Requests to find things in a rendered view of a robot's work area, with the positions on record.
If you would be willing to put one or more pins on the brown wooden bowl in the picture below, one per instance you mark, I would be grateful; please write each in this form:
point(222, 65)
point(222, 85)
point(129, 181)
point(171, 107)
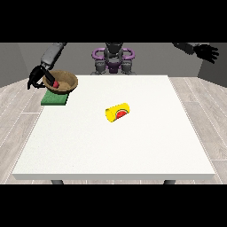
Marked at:
point(63, 82)

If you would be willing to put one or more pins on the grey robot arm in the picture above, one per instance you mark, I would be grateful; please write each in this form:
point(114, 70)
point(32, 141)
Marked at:
point(184, 46)
point(52, 54)

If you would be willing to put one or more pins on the small red ball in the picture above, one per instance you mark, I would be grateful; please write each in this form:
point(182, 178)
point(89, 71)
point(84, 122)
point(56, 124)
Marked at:
point(56, 84)

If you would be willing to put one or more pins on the green square pad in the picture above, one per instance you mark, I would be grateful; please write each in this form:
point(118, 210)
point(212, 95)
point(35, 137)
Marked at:
point(53, 99)

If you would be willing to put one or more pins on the grey robot trunk purple rings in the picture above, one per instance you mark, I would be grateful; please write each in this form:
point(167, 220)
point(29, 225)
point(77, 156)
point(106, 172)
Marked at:
point(113, 60)

